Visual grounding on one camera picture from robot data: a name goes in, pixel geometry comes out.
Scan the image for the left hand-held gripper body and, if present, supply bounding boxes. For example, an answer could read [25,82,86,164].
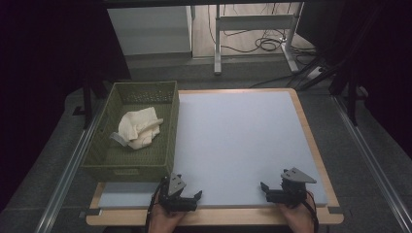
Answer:
[158,172,199,214]

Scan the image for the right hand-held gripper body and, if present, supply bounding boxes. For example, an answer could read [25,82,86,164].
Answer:
[267,167,318,207]

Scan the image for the green woven plastic basket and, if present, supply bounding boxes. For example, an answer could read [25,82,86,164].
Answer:
[81,81,181,183]

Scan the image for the cream cloth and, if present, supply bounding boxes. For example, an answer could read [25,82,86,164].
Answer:
[109,106,165,150]

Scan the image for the wooden table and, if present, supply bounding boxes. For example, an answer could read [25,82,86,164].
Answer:
[86,87,345,227]

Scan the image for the black tripod stand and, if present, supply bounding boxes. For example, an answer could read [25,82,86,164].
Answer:
[296,32,371,128]

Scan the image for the white power strip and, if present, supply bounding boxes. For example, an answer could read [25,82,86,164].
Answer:
[305,65,326,81]

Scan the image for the white cabinet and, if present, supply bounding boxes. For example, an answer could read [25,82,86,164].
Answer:
[107,5,193,57]

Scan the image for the dark curtain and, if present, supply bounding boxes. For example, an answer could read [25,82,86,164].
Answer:
[0,0,132,213]
[295,0,412,159]

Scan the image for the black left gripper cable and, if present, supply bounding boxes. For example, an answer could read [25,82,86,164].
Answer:
[145,177,170,233]

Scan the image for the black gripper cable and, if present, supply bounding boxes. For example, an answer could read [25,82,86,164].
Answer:
[303,189,321,233]
[145,177,170,233]

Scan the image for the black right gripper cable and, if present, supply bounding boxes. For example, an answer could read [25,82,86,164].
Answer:
[303,189,321,233]

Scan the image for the aluminium floor rail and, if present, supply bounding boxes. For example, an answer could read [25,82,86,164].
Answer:
[33,100,109,233]
[331,95,412,233]

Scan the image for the black floor cables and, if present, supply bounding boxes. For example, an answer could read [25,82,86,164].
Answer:
[207,3,317,66]

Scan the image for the white metal desk frame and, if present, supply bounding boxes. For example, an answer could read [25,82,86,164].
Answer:
[213,1,306,77]

